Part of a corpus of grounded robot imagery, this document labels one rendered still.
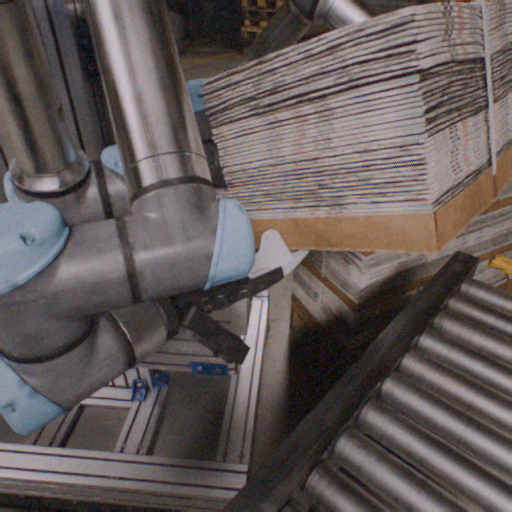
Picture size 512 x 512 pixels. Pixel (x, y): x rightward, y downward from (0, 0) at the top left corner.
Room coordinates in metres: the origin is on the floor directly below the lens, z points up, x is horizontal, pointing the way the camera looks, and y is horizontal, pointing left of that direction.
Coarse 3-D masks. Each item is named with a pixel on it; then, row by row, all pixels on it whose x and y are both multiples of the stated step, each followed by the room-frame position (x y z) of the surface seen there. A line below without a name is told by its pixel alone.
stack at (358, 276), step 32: (480, 224) 1.28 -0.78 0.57; (320, 256) 1.21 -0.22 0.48; (352, 256) 1.08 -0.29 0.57; (384, 256) 1.07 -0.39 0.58; (416, 256) 1.14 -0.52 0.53; (448, 256) 1.23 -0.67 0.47; (320, 288) 1.19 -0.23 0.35; (352, 288) 1.06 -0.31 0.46; (384, 288) 1.08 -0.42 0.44; (320, 320) 1.19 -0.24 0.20; (352, 320) 1.04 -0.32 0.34; (384, 320) 1.11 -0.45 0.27; (320, 352) 1.16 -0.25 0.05
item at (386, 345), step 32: (448, 288) 0.64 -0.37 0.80; (416, 320) 0.55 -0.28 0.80; (384, 352) 0.47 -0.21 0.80; (352, 384) 0.41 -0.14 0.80; (320, 416) 0.35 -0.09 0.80; (352, 416) 0.36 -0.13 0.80; (288, 448) 0.31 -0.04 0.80; (320, 448) 0.31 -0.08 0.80; (256, 480) 0.27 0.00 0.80; (288, 480) 0.27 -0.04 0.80
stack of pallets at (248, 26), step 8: (248, 0) 8.03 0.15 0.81; (256, 0) 7.85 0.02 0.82; (264, 0) 7.75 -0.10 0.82; (272, 0) 7.64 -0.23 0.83; (280, 0) 7.55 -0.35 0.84; (248, 8) 7.98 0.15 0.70; (256, 8) 7.87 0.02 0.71; (264, 8) 7.80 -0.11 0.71; (272, 8) 7.67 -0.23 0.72; (248, 16) 8.03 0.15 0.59; (256, 16) 8.10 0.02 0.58; (264, 16) 7.77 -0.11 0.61; (272, 16) 7.94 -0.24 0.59; (248, 24) 8.03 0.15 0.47; (256, 24) 8.19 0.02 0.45; (264, 24) 7.81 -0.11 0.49; (248, 32) 8.04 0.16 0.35; (256, 32) 8.33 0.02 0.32; (248, 40) 7.95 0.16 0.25
